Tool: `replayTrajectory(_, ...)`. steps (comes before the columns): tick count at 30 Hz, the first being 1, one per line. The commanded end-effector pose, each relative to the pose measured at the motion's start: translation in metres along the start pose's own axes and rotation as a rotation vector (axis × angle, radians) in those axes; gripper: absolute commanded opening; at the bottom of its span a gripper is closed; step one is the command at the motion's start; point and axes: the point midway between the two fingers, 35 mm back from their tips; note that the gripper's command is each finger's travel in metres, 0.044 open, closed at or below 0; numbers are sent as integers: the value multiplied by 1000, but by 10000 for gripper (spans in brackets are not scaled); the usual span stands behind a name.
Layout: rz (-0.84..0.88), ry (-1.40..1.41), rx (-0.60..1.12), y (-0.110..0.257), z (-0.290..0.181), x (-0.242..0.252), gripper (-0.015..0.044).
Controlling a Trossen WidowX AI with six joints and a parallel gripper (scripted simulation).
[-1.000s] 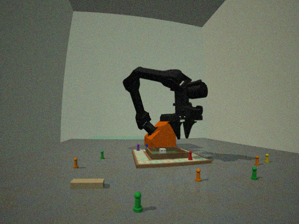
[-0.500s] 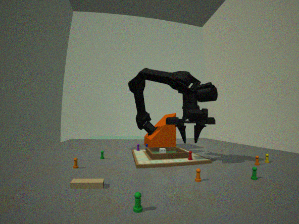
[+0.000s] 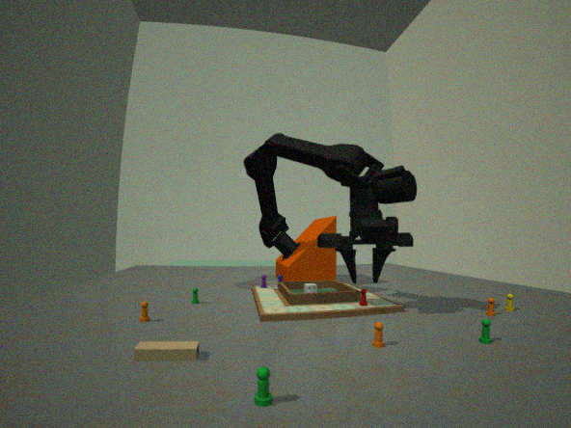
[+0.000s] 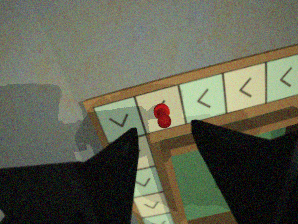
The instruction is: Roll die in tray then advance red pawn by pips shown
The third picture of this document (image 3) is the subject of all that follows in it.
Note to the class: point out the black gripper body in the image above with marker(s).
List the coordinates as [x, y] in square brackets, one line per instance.
[335, 240]

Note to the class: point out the white die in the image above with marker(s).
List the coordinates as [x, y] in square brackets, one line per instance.
[309, 288]

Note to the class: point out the orange pawn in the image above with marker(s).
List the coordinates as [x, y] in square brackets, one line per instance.
[144, 317]
[491, 311]
[378, 342]

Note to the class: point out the yellow pawn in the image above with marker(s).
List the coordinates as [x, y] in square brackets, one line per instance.
[509, 303]

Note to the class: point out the green pawn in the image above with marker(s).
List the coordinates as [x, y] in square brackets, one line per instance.
[195, 299]
[485, 332]
[263, 398]

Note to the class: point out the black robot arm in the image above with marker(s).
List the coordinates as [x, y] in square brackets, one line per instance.
[343, 163]

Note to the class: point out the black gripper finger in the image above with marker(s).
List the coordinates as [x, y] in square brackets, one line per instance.
[379, 257]
[350, 261]

